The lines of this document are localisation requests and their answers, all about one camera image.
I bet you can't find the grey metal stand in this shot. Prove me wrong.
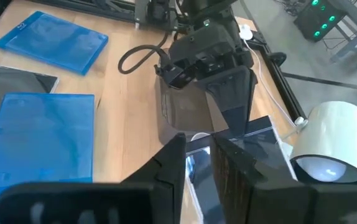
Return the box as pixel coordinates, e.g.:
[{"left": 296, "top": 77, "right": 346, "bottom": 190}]
[{"left": 330, "top": 0, "right": 357, "bottom": 66}]

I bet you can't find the white round puck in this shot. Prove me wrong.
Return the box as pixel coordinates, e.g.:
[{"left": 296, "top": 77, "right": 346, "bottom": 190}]
[{"left": 239, "top": 24, "right": 254, "bottom": 41}]

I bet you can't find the black jewel case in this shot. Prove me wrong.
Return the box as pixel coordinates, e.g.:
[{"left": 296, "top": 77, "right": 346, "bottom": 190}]
[
  {"left": 184, "top": 114, "right": 299, "bottom": 224},
  {"left": 0, "top": 62, "right": 60, "bottom": 139}
]

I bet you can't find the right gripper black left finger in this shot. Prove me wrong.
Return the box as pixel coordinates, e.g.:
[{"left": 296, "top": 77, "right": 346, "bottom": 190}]
[{"left": 0, "top": 133, "right": 187, "bottom": 224}]

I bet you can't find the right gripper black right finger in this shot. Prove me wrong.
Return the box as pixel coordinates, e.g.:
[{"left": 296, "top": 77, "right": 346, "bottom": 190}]
[{"left": 211, "top": 132, "right": 357, "bottom": 224}]

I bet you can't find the thin white cable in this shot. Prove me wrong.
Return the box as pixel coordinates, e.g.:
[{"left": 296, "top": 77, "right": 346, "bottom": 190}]
[{"left": 243, "top": 39, "right": 308, "bottom": 128}]

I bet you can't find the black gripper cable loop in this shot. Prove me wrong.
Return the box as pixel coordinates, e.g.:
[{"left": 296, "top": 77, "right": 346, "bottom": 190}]
[{"left": 118, "top": 30, "right": 172, "bottom": 75}]

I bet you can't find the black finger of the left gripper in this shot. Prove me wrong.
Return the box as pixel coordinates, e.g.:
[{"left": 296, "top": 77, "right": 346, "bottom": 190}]
[{"left": 202, "top": 65, "right": 258, "bottom": 138}]

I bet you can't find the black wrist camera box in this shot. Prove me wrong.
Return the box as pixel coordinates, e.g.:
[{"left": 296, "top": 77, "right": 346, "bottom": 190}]
[{"left": 154, "top": 60, "right": 198, "bottom": 90}]

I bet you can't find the black box with green lights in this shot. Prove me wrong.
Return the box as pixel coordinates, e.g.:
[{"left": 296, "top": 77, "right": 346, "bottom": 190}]
[{"left": 293, "top": 0, "right": 347, "bottom": 43}]

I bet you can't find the blue disc case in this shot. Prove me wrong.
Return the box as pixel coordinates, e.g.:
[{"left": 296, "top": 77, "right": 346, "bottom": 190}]
[
  {"left": 0, "top": 92, "right": 95, "bottom": 208},
  {"left": 0, "top": 11, "right": 109, "bottom": 77}
]

